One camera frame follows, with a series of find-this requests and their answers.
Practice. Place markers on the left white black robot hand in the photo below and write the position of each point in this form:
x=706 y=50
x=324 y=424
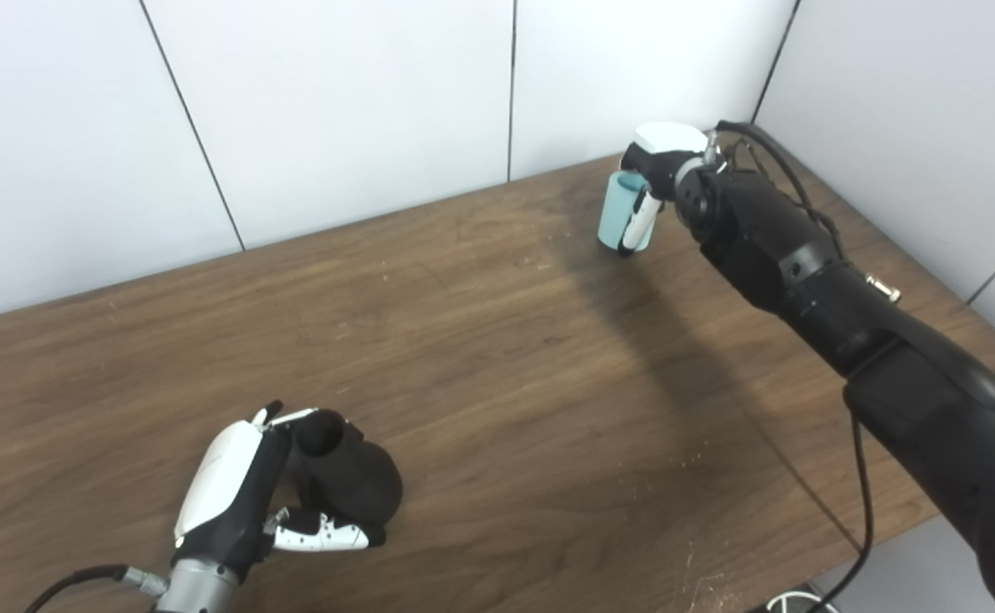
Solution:
x=220 y=485

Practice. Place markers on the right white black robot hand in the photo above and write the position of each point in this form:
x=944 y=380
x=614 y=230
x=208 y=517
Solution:
x=667 y=138

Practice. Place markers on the black flared nozzle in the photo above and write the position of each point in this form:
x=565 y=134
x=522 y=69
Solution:
x=352 y=485

